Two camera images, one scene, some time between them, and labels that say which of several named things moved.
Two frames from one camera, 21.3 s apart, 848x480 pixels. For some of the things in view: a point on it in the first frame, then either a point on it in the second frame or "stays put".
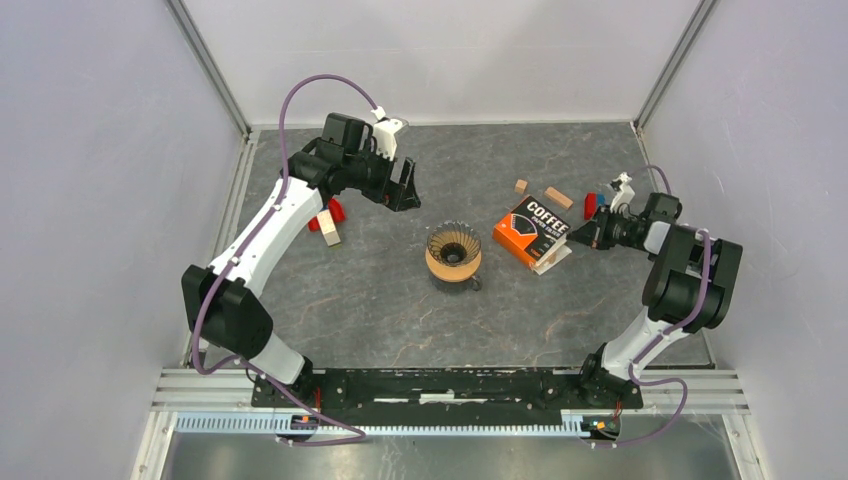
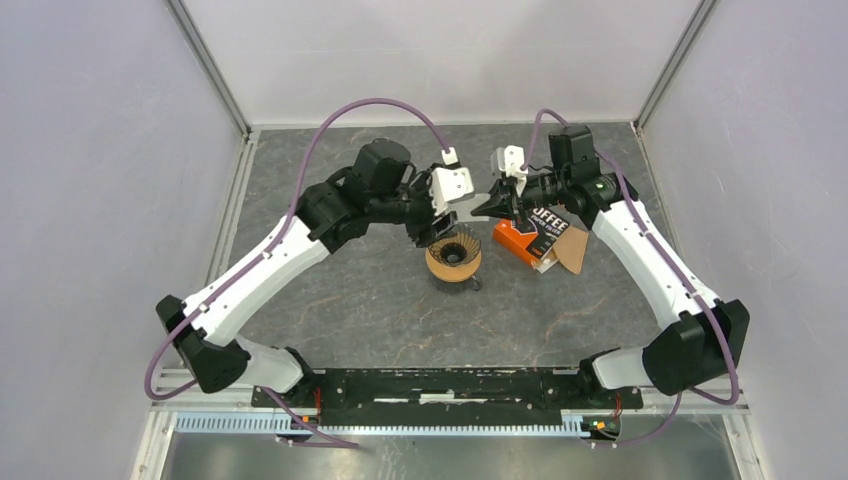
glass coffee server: [474, 283] stays put
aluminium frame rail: [185, 392] stays put
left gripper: [398, 197] to [425, 233]
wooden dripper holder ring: [454, 273] stays put
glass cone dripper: [454, 243] stays put
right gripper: [594, 234] to [497, 207]
